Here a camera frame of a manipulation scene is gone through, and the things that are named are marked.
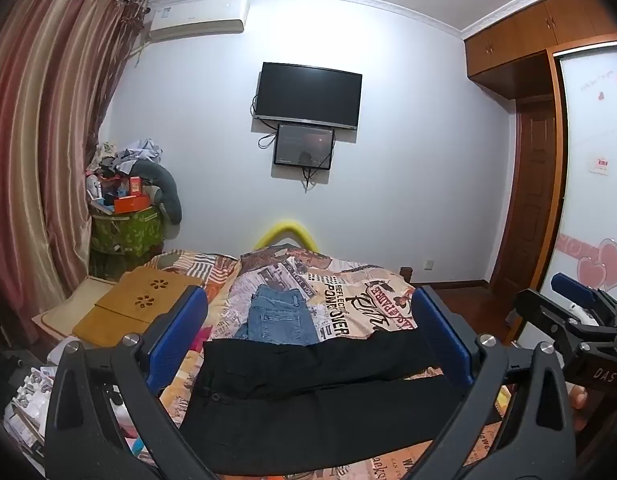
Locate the yellow curved bar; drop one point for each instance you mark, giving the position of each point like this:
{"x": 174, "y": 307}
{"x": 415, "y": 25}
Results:
{"x": 286, "y": 225}

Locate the wooden lap desk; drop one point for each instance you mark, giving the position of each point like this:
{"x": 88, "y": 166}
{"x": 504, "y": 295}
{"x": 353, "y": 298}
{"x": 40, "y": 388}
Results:
{"x": 138, "y": 305}

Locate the small black monitor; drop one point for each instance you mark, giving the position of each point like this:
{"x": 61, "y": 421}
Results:
{"x": 303, "y": 144}

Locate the pile of papers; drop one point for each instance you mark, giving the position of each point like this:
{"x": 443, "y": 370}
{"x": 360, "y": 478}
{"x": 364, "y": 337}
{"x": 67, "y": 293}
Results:
{"x": 31, "y": 400}

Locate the pile of clothes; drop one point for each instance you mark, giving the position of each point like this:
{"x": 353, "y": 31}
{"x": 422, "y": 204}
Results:
{"x": 131, "y": 155}

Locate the striped red curtain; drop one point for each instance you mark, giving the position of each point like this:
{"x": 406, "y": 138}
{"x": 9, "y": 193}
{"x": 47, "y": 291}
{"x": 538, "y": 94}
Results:
{"x": 48, "y": 135}

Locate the printed blanket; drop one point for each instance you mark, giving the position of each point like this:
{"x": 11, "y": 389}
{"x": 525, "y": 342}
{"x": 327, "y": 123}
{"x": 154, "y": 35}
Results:
{"x": 348, "y": 290}

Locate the blue jeans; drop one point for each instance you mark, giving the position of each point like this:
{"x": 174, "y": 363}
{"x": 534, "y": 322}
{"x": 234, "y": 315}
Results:
{"x": 278, "y": 315}

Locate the green patterned storage box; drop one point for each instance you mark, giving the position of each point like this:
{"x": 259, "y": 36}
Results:
{"x": 133, "y": 232}

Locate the black wall television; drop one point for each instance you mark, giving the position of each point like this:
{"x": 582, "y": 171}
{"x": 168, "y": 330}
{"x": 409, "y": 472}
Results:
{"x": 308, "y": 92}

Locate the white wall socket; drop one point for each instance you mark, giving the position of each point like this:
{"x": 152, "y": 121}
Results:
{"x": 429, "y": 264}

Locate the wooden overhead cabinet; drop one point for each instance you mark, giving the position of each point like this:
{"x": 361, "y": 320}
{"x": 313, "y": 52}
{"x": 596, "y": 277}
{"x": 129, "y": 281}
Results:
{"x": 533, "y": 35}

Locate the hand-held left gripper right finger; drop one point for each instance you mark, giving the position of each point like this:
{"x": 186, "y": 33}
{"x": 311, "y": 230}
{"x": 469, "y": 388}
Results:
{"x": 441, "y": 335}

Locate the beige mat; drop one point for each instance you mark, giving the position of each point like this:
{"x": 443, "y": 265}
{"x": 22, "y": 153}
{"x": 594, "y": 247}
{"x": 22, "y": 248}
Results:
{"x": 71, "y": 305}

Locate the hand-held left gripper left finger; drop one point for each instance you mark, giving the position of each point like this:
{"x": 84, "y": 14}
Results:
{"x": 181, "y": 335}

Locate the wooden bedpost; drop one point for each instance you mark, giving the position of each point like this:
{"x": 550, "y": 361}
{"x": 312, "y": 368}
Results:
{"x": 407, "y": 274}

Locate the orange box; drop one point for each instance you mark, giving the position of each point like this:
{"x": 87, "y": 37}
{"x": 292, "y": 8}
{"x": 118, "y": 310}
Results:
{"x": 132, "y": 204}

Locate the white air conditioner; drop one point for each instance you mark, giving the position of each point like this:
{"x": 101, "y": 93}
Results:
{"x": 198, "y": 17}

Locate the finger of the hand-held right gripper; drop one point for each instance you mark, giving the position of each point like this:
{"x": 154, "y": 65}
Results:
{"x": 548, "y": 312}
{"x": 580, "y": 287}

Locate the black pants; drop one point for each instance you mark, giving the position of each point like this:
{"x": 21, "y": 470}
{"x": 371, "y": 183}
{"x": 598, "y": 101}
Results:
{"x": 313, "y": 400}

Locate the person's right hand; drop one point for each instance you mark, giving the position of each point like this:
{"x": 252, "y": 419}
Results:
{"x": 581, "y": 397}

